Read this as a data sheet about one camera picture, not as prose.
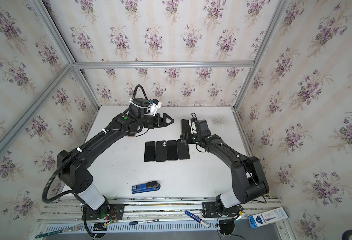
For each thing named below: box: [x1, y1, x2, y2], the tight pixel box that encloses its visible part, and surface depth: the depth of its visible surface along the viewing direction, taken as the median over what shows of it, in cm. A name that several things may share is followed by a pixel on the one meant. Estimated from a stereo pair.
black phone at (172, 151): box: [167, 140, 178, 161], surface depth 97 cm
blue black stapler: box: [131, 181, 161, 194], surface depth 80 cm
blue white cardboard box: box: [248, 207, 289, 229], surface depth 72 cm
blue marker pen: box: [184, 210, 210, 228], surface depth 72 cm
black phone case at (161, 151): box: [155, 140, 167, 162], surface depth 97 cm
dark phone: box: [181, 119, 192, 135], surface depth 90 cm
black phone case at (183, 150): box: [177, 139, 190, 160], surface depth 97 cm
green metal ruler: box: [35, 229, 63, 239], surface depth 69 cm
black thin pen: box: [129, 219, 159, 226], surface depth 72 cm
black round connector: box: [219, 219, 235, 237], surface depth 72 cm
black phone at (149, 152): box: [144, 141, 156, 162], surface depth 95 cm
